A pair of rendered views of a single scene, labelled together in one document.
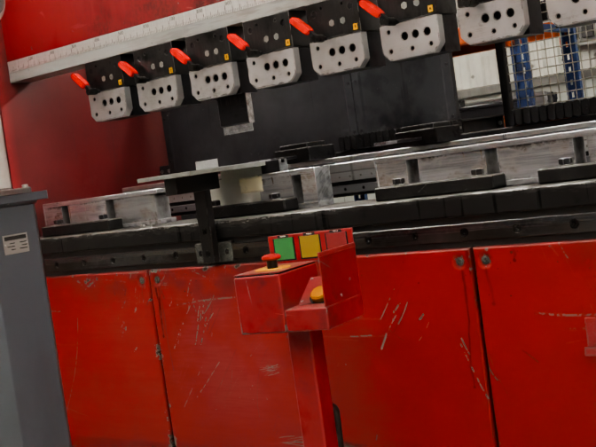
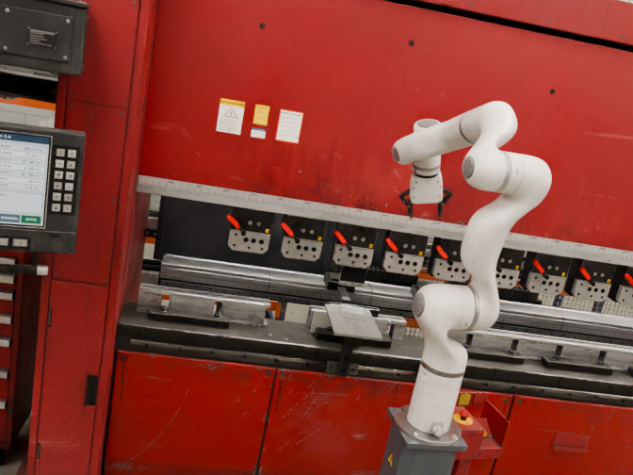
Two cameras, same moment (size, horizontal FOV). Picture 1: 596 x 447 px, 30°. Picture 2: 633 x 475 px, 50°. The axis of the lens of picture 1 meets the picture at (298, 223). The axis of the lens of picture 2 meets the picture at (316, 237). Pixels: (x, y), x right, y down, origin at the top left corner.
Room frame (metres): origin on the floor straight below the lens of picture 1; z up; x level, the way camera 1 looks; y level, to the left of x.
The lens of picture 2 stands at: (1.32, 2.17, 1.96)
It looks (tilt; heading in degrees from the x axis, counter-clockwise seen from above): 16 degrees down; 310
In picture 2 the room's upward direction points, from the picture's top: 11 degrees clockwise
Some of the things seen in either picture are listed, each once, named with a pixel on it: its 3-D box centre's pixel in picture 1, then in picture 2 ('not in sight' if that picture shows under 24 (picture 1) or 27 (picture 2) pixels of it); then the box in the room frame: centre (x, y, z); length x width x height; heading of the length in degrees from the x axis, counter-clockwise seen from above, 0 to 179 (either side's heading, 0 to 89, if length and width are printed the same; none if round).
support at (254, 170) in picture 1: (241, 170); not in sight; (2.80, 0.12, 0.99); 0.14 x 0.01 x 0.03; 50
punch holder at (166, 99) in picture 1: (167, 76); (302, 235); (2.95, 0.29, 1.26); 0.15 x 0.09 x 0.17; 50
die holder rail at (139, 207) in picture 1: (106, 212); (204, 304); (3.17, 0.53, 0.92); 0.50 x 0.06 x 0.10; 50
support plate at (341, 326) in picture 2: (202, 172); (352, 321); (2.70, 0.21, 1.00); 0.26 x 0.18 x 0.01; 140
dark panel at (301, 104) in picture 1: (294, 118); (284, 230); (3.35, -0.04, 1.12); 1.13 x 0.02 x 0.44; 50
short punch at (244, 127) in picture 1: (236, 113); (352, 274); (2.81, 0.12, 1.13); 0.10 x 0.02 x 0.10; 50
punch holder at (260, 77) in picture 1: (279, 50); (402, 250); (2.69, -0.02, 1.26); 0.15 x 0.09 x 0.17; 50
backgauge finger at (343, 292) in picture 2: (286, 154); (342, 287); (2.93, 0.00, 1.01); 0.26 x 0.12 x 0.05; 140
